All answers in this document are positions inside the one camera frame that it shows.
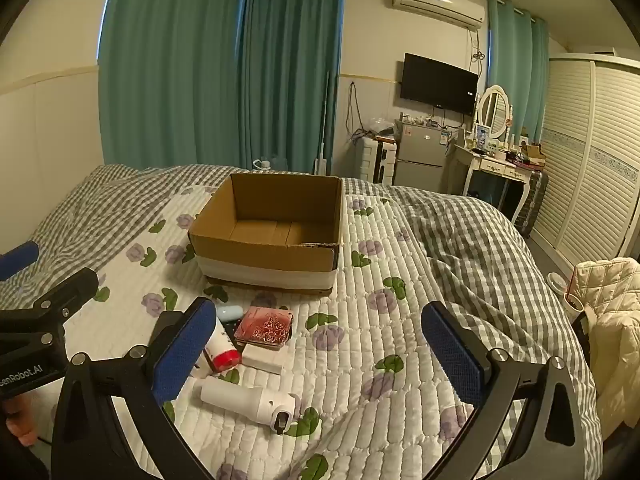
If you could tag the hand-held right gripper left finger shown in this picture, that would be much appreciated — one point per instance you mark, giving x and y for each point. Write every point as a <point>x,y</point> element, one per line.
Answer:
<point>185,350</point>

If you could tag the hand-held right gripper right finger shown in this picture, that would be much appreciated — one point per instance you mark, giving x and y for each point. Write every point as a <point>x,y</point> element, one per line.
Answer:
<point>450,355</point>

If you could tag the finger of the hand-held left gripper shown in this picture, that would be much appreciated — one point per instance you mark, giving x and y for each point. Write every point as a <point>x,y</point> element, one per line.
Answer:
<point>70,290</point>
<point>20,257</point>

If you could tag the white tube with red cap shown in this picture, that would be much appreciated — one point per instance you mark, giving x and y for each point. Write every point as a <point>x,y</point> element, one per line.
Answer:
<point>222,352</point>

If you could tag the black remote control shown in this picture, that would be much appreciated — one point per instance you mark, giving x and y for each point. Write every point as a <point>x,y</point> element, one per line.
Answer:
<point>231,329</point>

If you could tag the light blue small case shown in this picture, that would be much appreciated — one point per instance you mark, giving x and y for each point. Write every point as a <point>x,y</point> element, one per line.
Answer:
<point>230,312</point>

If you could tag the white handheld device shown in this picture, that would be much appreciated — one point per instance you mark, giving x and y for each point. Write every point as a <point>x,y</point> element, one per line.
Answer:
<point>235,400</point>

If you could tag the white box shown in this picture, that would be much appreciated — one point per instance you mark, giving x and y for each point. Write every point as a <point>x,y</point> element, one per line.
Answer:
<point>262,360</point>

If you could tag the pink clear box of rings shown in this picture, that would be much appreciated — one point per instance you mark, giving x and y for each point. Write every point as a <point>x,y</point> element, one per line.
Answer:
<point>262,327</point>

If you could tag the brown cardboard box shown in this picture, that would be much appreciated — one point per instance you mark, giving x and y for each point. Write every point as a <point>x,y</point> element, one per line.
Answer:
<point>260,260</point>

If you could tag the person's left hand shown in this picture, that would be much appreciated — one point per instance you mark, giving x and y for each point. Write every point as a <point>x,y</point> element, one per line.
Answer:
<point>25,422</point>

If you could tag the floral quilted bed cover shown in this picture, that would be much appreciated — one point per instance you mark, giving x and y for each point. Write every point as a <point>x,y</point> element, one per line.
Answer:
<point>380,270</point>

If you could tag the grey checked blanket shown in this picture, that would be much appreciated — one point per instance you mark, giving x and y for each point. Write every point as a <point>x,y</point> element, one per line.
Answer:
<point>475,240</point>

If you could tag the white cup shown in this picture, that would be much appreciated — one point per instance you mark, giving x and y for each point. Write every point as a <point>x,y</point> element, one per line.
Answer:
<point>573,304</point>
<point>556,282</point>

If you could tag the beige padded jacket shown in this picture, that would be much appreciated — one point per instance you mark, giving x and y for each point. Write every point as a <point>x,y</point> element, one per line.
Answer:
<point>615,320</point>

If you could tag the dark suitcase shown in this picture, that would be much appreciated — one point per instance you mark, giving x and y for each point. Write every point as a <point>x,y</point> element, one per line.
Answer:
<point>532,200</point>

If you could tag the white dressing table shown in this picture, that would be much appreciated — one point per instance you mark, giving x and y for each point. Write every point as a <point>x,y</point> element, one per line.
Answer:
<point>492,162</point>

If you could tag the silver fridge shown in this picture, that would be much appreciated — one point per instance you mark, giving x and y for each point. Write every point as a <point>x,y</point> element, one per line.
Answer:
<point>420,152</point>

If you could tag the white suitcase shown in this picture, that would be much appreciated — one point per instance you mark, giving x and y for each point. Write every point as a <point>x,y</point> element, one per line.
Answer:
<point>370,160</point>

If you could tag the brown open box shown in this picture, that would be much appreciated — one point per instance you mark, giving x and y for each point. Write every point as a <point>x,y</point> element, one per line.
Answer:
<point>532,151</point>

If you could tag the blue picture card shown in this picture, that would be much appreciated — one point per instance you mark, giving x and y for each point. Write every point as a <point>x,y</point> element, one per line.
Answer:
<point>482,134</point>

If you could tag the white mop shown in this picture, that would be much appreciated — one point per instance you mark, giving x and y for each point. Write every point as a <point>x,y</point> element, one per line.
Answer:
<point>320,166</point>

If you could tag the clear plastic bag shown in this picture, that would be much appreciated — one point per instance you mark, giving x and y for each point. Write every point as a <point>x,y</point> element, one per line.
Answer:
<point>381,127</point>

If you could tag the white louvred wardrobe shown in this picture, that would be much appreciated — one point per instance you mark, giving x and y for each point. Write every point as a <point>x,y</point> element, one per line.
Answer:
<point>590,160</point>

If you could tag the wide teal curtain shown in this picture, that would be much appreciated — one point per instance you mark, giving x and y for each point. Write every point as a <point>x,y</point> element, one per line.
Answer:
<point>170,60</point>

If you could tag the white oval mirror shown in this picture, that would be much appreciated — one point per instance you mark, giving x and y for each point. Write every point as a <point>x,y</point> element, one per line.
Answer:
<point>492,105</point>

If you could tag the narrow teal curtain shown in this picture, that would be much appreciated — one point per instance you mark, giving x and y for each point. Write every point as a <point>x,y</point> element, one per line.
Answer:
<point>525,85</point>

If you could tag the white air conditioner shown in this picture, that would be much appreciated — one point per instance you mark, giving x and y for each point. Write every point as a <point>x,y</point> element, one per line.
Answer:
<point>435,2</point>

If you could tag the black wall television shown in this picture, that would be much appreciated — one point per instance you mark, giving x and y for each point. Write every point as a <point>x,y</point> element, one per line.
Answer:
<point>437,82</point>

